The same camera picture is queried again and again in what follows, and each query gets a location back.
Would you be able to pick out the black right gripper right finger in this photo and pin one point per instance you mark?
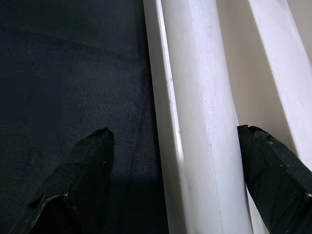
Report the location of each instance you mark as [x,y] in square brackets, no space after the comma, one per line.
[275,175]

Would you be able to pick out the black tablecloth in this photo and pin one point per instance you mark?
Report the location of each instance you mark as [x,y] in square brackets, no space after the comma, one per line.
[73,73]

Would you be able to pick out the white plastic table top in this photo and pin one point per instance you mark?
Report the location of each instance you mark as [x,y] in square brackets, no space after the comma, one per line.
[280,61]

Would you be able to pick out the white threaded table leg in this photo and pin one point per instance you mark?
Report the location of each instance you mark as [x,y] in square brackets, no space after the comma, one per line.
[202,97]

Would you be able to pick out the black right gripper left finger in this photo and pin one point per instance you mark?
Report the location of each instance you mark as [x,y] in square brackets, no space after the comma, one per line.
[78,185]

